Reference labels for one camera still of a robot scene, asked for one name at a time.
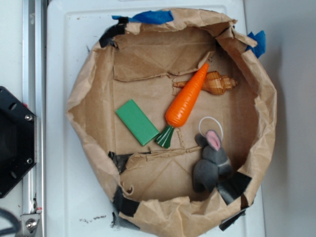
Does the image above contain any green rectangular block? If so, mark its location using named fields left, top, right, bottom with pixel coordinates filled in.
left=116, top=99, right=159, bottom=146

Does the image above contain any brown paper bag basin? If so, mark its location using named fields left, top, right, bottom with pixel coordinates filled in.
left=67, top=8, right=277, bottom=237

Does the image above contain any orange plastic toy carrot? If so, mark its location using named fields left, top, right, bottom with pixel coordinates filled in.
left=156, top=63, right=209, bottom=149

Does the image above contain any black tape inner left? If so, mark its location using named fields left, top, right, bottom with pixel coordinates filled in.
left=108, top=151, right=133, bottom=174

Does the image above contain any black tape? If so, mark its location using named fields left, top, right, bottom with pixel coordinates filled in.
left=99, top=17, right=129, bottom=48
left=217, top=172, right=252, bottom=205
left=219, top=208, right=246, bottom=231
left=108, top=151, right=133, bottom=174
left=113, top=186, right=140, bottom=217

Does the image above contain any brown spiral seashell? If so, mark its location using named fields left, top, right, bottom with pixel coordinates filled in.
left=173, top=71, right=238, bottom=96

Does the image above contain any grey plush bunny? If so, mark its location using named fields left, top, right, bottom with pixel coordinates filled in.
left=193, top=130, right=233, bottom=193

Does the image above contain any black tape bottom left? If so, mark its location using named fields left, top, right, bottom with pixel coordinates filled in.
left=113, top=186, right=140, bottom=217

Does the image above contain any black tape top left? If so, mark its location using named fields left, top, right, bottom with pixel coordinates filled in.
left=99, top=17, right=129, bottom=48

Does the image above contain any black tape inner right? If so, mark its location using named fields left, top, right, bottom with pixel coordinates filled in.
left=217, top=172, right=252, bottom=205

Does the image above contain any blue tape top strip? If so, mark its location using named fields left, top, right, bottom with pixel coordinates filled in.
left=112, top=10, right=174, bottom=25

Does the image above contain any blue tape strip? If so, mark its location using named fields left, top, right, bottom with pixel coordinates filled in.
left=112, top=10, right=174, bottom=25
left=246, top=30, right=266, bottom=58

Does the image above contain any white plastic tray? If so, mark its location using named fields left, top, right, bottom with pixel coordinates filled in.
left=45, top=0, right=266, bottom=237

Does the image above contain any black tape bottom right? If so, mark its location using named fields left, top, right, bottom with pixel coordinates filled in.
left=219, top=208, right=246, bottom=231

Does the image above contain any blue tape right strip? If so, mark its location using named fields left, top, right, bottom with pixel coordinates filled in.
left=246, top=30, right=266, bottom=58

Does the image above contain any white string loop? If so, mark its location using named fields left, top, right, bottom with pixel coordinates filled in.
left=198, top=116, right=224, bottom=140

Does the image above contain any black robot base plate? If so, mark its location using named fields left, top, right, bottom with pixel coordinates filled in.
left=0, top=86, right=36, bottom=198

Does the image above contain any aluminium extrusion rail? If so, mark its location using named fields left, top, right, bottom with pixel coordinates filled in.
left=22, top=0, right=48, bottom=237

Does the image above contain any metal corner bracket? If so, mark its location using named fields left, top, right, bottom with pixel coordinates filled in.
left=16, top=213, right=40, bottom=237

